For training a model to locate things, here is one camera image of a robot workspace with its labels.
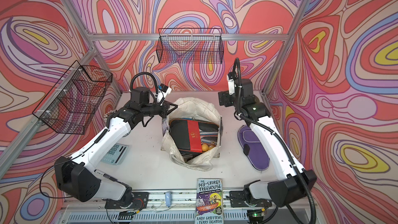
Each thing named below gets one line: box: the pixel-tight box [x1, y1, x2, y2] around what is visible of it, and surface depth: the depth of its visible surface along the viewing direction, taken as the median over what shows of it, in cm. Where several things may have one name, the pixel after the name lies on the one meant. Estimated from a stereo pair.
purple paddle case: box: [237, 124, 270, 171], surface depth 90 cm
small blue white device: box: [165, 191, 172, 208], surface depth 73 cm
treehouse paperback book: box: [194, 177, 224, 224], surface depth 72 cm
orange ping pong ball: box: [201, 143, 209, 152], surface depth 78 cm
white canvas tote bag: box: [160, 96, 224, 172], surface depth 77 cm
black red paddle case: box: [168, 118, 220, 163], surface depth 80 cm
